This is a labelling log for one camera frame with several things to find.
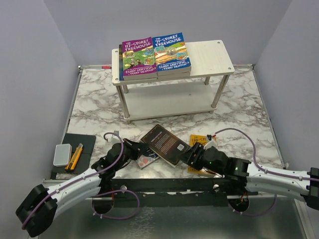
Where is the purple 117-Storey Treehouse book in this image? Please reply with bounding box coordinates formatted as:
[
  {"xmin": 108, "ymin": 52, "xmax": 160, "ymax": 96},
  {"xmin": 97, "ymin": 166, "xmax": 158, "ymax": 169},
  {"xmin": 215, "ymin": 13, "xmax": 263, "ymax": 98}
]
[{"xmin": 122, "ymin": 37, "xmax": 157, "ymax": 80}]

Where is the white two-tier shelf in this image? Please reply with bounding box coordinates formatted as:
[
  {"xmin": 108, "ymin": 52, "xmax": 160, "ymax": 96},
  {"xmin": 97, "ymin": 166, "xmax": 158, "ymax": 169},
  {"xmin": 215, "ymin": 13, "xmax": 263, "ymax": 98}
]
[{"xmin": 112, "ymin": 40, "xmax": 235, "ymax": 121}]

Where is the blue 91-Storey Treehouse book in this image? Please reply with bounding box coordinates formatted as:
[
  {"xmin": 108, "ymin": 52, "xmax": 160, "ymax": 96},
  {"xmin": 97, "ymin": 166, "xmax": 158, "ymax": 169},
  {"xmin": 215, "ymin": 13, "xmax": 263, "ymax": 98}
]
[{"xmin": 152, "ymin": 32, "xmax": 191, "ymax": 76}]

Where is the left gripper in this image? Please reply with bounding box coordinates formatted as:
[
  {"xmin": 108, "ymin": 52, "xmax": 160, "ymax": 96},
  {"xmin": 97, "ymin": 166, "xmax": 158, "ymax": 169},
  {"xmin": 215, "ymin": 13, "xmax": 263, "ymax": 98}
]
[{"xmin": 115, "ymin": 138, "xmax": 150, "ymax": 172}]

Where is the floral pink notebook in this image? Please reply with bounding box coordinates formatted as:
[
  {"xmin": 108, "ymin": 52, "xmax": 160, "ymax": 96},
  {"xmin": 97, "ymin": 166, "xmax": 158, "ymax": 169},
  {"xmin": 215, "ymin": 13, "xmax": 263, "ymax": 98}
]
[{"xmin": 136, "ymin": 148, "xmax": 160, "ymax": 169}]

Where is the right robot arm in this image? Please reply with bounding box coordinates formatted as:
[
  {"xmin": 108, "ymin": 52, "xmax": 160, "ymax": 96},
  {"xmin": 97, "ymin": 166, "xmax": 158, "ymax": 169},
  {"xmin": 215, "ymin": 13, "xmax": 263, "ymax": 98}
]
[{"xmin": 177, "ymin": 143, "xmax": 319, "ymax": 210}]

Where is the grey rectangular box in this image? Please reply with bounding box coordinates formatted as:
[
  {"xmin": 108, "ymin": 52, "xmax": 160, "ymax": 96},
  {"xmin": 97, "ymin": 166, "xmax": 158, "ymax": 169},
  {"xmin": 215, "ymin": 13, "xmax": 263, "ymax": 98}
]
[{"xmin": 53, "ymin": 144, "xmax": 72, "ymax": 167}]

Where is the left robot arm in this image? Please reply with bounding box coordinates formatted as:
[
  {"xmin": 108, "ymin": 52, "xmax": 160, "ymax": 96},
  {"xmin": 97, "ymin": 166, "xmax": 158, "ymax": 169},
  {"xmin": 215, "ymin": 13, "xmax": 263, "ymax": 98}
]
[{"xmin": 15, "ymin": 139, "xmax": 148, "ymax": 238}]

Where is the blue Animal Farm book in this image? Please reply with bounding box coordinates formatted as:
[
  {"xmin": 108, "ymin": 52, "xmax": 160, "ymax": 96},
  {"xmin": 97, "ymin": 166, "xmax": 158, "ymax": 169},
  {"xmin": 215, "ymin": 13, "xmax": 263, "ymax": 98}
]
[{"xmin": 119, "ymin": 44, "xmax": 124, "ymax": 81}]

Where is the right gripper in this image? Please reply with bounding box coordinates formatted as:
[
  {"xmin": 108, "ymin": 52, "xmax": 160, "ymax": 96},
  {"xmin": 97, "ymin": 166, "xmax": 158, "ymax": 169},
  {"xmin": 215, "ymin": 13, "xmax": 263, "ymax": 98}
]
[{"xmin": 176, "ymin": 141, "xmax": 225, "ymax": 175}]

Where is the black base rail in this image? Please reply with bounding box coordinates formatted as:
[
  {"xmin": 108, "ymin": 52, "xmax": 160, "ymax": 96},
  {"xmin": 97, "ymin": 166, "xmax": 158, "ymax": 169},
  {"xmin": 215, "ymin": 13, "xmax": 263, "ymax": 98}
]
[{"xmin": 91, "ymin": 178, "xmax": 247, "ymax": 208}]

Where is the yellow 130-Storey Treehouse book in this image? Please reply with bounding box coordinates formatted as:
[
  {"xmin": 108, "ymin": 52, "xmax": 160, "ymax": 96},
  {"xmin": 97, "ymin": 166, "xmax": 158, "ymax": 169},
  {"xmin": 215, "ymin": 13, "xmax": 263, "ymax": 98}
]
[{"xmin": 187, "ymin": 134, "xmax": 218, "ymax": 177}]

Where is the yellow utility knife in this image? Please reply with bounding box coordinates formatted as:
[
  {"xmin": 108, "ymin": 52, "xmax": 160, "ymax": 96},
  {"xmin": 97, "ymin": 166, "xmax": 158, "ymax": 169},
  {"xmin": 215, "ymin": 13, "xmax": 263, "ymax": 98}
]
[{"xmin": 65, "ymin": 143, "xmax": 83, "ymax": 171}]

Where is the black hardcover book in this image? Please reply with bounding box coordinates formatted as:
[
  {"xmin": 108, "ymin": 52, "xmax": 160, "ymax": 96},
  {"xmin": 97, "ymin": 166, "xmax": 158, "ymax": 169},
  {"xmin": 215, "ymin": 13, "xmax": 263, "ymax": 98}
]
[{"xmin": 141, "ymin": 124, "xmax": 190, "ymax": 167}]

